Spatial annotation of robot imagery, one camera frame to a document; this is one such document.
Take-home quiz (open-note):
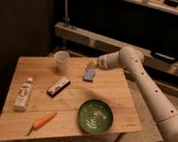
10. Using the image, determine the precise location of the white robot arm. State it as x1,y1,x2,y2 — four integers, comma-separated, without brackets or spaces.
94,46,178,142

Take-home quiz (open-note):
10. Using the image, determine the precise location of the green ceramic bowl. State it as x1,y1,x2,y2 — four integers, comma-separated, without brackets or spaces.
77,99,114,135

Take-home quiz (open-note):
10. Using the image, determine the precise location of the blue sponge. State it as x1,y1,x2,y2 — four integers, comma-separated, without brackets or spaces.
83,68,95,82

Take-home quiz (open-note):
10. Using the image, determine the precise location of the dark chocolate bar box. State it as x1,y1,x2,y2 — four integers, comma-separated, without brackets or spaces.
47,78,71,98

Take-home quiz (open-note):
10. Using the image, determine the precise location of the metal stand pole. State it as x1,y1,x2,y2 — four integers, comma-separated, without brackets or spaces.
64,0,70,27

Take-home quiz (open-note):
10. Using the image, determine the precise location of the wooden folding table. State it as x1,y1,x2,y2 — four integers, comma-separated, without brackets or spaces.
0,56,141,141

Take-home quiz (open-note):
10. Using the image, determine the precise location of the black object on shelf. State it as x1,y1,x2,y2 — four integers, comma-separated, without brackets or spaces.
150,51,178,64

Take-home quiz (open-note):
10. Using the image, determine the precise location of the orange carrot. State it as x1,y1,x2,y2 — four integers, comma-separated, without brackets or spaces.
27,112,56,136

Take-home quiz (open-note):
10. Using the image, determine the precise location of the white bottle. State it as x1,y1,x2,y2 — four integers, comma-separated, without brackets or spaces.
14,77,33,112

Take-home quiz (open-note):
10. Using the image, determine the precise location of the lower wooden shelf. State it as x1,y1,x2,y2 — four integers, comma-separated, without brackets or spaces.
55,22,178,76

